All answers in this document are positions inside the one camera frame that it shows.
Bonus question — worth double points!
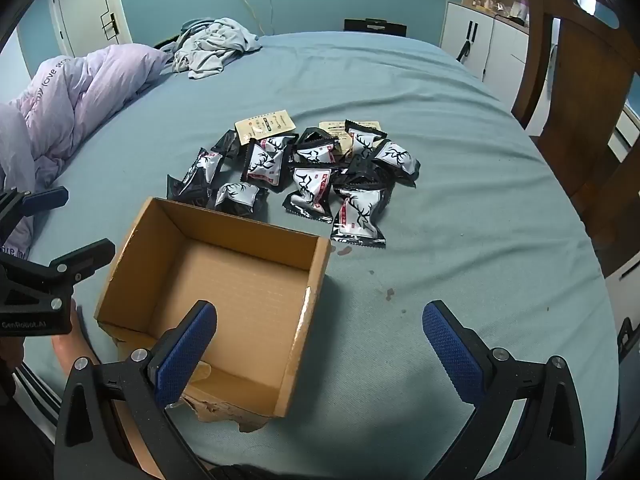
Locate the grey crumpled clothes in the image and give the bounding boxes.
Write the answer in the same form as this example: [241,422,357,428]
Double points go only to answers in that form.
[172,17,263,80]

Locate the brown cardboard box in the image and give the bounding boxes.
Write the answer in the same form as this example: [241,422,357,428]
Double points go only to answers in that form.
[94,196,332,433]

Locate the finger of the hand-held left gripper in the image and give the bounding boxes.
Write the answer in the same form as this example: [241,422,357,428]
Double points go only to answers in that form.
[0,238,117,311]
[0,186,69,246]

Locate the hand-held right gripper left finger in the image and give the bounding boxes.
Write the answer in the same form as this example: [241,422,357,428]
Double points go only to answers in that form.
[54,300,218,480]

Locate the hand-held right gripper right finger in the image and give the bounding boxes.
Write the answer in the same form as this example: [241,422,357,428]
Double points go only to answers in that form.
[421,300,587,480]

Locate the person's bare foot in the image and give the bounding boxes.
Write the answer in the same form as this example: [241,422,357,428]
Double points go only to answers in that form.
[51,300,103,377]

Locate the beige sachet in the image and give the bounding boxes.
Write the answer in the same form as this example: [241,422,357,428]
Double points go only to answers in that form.
[235,109,296,145]
[319,119,383,157]

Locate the dark striped pants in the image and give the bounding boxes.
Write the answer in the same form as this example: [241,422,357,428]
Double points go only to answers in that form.
[0,355,63,480]

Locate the yellow cable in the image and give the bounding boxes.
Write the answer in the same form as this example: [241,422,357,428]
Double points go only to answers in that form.
[243,0,262,36]

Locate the black paper bag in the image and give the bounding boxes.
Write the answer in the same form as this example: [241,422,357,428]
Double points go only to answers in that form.
[344,18,407,37]

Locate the black door handle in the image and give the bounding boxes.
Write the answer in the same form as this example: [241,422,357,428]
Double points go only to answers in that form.
[101,10,121,41]

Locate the black hanging strap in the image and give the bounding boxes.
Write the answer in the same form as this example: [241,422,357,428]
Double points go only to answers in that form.
[457,22,476,63]

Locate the white door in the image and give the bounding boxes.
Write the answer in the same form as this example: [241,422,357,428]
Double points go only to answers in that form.
[47,0,133,58]

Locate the group of small bottles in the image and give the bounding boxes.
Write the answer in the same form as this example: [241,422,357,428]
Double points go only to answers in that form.
[472,0,528,23]

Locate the white drawer unit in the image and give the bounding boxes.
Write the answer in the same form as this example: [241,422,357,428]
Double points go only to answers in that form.
[607,107,640,162]

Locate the pile of deer print packets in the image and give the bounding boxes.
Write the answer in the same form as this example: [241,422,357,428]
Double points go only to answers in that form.
[166,119,421,251]

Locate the brown wooden chair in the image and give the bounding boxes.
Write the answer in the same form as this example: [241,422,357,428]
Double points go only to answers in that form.
[510,0,640,281]

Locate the light purple quilt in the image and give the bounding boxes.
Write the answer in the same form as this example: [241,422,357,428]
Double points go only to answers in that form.
[0,44,173,261]

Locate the dark blue garment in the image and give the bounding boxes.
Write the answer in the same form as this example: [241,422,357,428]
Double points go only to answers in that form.
[154,19,203,56]

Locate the white cabinet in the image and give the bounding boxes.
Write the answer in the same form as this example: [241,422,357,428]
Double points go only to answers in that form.
[440,0,531,106]

